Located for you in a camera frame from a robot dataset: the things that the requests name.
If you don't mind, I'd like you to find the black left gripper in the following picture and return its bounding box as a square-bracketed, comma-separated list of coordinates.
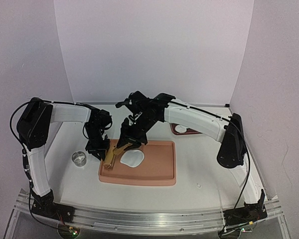
[85, 124, 110, 161]

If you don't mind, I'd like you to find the wooden rolling pin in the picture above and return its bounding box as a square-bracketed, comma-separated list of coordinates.
[103, 143, 131, 169]

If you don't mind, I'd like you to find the white dough piece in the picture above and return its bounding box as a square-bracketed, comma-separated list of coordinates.
[120, 149, 145, 168]

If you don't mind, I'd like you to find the round steel cutter ring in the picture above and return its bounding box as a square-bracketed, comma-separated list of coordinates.
[71, 151, 87, 167]

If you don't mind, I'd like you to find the pink plastic tray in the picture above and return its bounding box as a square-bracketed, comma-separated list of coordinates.
[98, 140, 176, 187]

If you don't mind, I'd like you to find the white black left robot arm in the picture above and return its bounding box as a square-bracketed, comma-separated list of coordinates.
[11, 97, 113, 223]

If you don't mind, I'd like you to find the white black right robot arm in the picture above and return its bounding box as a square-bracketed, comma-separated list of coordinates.
[115, 91, 268, 226]

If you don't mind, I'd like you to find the flat white dumpling wrapper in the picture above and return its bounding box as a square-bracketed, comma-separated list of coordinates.
[175, 125, 187, 133]

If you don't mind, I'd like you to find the dark red square tray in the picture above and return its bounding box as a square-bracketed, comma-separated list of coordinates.
[169, 123, 200, 135]

